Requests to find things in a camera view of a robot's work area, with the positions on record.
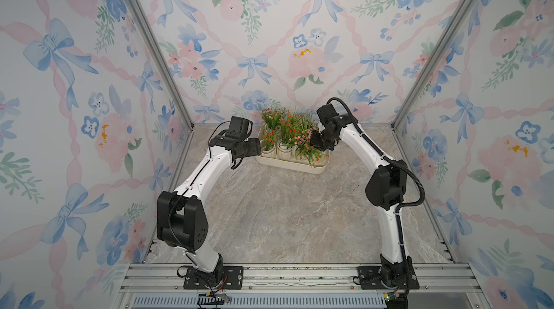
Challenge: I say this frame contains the large pink flowered potted plant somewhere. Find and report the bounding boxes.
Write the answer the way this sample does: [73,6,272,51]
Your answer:
[292,117,323,166]

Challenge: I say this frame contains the orange flowered potted gypsophila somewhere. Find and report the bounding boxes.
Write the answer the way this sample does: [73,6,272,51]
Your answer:
[261,127,276,158]

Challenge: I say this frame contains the pink flowered potted gypsophila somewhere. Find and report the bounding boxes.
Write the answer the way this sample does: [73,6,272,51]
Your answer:
[261,107,287,131]

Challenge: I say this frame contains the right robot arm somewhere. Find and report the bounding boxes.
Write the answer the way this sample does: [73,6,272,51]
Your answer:
[310,116,410,288]

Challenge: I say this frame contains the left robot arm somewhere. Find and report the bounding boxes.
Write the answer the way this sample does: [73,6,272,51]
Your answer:
[156,127,261,289]

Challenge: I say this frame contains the cream plastic storage box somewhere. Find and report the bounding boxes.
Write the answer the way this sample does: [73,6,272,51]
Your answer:
[255,126,330,175]

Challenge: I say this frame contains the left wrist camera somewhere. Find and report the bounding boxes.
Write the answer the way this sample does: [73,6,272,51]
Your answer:
[226,116,253,140]

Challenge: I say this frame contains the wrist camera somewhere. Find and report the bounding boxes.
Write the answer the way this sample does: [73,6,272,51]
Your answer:
[317,104,339,124]
[226,116,253,140]

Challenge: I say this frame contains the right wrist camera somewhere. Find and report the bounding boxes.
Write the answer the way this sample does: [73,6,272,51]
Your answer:
[317,104,339,124]

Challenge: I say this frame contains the black corrugated cable conduit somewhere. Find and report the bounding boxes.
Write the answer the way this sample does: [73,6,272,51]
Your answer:
[325,96,426,293]

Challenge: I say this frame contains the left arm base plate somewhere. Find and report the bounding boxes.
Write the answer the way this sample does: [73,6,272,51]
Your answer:
[177,266,244,291]

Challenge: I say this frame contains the aluminium rail frame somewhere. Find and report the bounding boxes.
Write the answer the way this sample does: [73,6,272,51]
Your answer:
[112,264,489,308]

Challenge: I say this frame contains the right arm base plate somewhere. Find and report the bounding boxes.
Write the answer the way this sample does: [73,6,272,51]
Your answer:
[356,266,420,291]

